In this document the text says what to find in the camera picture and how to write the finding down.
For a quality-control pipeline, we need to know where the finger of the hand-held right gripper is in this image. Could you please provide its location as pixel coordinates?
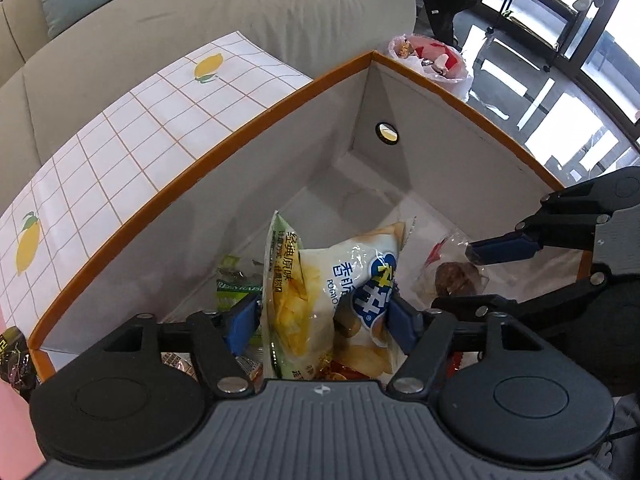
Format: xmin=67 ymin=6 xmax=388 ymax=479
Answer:
xmin=430 ymin=265 xmax=614 ymax=334
xmin=465 ymin=166 xmax=640 ymax=264

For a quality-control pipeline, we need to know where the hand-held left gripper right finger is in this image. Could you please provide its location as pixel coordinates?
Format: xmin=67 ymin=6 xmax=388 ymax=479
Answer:
xmin=387 ymin=294 xmax=551 ymax=395

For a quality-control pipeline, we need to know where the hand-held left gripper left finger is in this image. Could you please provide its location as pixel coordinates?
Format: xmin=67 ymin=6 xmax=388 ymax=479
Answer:
xmin=90 ymin=293 xmax=264 ymax=395

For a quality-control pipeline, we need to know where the clear pastry packet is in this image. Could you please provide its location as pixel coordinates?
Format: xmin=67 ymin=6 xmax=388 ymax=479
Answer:
xmin=417 ymin=227 xmax=501 ymax=307

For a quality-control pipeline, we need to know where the white green potato chips bag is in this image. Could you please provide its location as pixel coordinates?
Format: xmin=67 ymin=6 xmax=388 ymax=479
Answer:
xmin=262 ymin=209 xmax=419 ymax=382

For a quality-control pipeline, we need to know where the orange cardboard box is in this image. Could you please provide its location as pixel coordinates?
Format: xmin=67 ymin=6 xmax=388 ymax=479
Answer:
xmin=27 ymin=49 xmax=599 ymax=386

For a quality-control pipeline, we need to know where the light green snack packet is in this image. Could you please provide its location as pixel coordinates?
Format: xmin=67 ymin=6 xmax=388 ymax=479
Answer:
xmin=214 ymin=254 xmax=266 ymax=347

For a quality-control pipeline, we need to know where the red snack packet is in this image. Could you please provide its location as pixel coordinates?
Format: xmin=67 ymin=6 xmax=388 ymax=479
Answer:
xmin=319 ymin=352 xmax=472 ymax=387

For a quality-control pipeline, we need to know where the lemon print tablecloth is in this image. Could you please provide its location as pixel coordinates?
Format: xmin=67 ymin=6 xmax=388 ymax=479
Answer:
xmin=0 ymin=30 xmax=314 ymax=480

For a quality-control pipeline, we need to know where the dark green snack packet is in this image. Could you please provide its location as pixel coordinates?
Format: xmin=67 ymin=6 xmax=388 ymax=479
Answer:
xmin=0 ymin=326 xmax=39 ymax=402

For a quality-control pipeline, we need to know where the black cloth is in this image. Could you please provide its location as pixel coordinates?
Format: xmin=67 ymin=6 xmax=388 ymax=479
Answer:
xmin=417 ymin=0 xmax=501 ymax=49

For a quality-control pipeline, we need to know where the beige sofa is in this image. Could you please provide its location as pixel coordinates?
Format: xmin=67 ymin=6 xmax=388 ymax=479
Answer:
xmin=0 ymin=0 xmax=417 ymax=197

